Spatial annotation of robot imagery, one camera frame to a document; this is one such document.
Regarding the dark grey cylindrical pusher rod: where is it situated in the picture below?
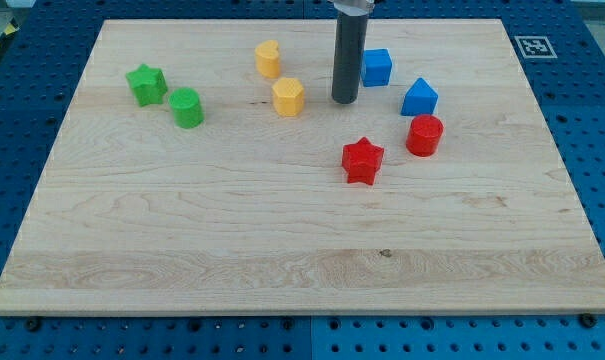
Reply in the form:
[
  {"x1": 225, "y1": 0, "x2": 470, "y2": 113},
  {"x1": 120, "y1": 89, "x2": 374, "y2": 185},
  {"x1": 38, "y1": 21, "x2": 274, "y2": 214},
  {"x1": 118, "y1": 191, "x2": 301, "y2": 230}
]
[{"x1": 331, "y1": 11, "x2": 368, "y2": 104}]

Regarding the yellow hexagon block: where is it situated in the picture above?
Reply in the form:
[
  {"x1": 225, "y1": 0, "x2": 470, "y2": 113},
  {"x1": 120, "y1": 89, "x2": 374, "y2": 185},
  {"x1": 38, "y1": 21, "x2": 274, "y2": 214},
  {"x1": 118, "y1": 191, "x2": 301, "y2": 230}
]
[{"x1": 272, "y1": 77, "x2": 304, "y2": 117}]

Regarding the blue cube block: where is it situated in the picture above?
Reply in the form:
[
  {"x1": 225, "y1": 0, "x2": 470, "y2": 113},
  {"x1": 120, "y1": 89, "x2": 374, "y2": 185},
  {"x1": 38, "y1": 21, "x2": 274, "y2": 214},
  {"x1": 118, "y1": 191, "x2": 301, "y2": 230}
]
[{"x1": 360, "y1": 48, "x2": 393, "y2": 87}]

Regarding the yellow heart block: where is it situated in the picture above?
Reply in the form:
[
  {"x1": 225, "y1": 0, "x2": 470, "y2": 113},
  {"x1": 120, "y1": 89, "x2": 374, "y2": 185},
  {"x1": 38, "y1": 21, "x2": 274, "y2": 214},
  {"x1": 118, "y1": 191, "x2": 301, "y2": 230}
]
[{"x1": 254, "y1": 40, "x2": 281, "y2": 78}]

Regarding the blue triangle block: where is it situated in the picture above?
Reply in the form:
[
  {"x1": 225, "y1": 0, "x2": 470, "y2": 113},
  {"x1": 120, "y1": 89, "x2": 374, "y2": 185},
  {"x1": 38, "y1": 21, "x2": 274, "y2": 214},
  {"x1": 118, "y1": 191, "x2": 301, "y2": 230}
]
[{"x1": 400, "y1": 78, "x2": 439, "y2": 116}]

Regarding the red cylinder block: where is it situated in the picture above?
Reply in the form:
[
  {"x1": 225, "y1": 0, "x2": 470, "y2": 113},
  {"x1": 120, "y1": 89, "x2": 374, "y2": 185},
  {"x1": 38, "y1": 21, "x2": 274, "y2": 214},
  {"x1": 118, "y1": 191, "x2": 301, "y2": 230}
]
[{"x1": 406, "y1": 114, "x2": 444, "y2": 157}]

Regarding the red star block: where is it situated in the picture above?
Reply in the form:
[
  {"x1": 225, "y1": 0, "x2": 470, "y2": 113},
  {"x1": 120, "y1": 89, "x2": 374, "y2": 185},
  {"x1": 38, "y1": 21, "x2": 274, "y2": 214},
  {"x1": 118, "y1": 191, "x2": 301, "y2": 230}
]
[{"x1": 341, "y1": 137, "x2": 385, "y2": 186}]

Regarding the white fiducial marker tag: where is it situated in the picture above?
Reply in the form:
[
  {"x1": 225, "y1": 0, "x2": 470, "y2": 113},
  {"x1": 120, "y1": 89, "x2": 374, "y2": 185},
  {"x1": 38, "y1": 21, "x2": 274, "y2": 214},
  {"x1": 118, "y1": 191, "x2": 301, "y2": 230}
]
[{"x1": 514, "y1": 35, "x2": 557, "y2": 59}]

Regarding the green cylinder block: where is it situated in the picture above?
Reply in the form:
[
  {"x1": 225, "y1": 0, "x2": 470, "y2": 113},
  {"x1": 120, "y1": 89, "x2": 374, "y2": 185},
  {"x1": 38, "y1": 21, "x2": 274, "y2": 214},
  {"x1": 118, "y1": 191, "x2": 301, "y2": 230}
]
[{"x1": 169, "y1": 87, "x2": 204, "y2": 129}]

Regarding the light wooden board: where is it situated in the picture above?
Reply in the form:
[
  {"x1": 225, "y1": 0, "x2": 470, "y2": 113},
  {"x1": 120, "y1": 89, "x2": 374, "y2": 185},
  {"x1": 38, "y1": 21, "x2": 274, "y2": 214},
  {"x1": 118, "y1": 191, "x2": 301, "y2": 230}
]
[{"x1": 0, "y1": 19, "x2": 605, "y2": 317}]

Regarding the green star block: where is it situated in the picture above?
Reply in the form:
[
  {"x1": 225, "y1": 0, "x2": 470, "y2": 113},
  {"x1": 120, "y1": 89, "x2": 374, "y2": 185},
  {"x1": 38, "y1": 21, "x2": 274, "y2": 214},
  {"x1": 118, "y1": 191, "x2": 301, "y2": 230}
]
[{"x1": 125, "y1": 64, "x2": 168, "y2": 107}]

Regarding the black screw front right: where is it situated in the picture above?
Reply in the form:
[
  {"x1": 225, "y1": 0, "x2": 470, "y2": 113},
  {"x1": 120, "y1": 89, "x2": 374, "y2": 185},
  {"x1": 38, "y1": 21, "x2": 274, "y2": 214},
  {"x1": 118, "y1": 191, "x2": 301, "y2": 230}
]
[{"x1": 578, "y1": 313, "x2": 598, "y2": 329}]

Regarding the black screw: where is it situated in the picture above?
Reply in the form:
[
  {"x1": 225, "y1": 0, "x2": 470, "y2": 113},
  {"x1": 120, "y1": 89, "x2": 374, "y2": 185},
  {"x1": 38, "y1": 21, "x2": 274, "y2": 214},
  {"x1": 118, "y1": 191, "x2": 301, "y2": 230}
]
[
  {"x1": 24, "y1": 317, "x2": 42, "y2": 332},
  {"x1": 578, "y1": 313, "x2": 598, "y2": 329}
]

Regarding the black screw front left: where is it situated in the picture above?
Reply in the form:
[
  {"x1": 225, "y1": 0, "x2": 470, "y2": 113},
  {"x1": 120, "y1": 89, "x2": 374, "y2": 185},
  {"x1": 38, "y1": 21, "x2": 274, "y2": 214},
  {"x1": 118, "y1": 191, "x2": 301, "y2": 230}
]
[{"x1": 24, "y1": 317, "x2": 42, "y2": 332}]

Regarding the silver rod mount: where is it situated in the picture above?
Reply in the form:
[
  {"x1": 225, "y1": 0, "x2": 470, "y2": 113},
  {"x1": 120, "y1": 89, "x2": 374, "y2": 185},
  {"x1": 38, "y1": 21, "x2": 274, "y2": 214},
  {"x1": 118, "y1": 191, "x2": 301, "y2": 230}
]
[{"x1": 331, "y1": 0, "x2": 375, "y2": 16}]

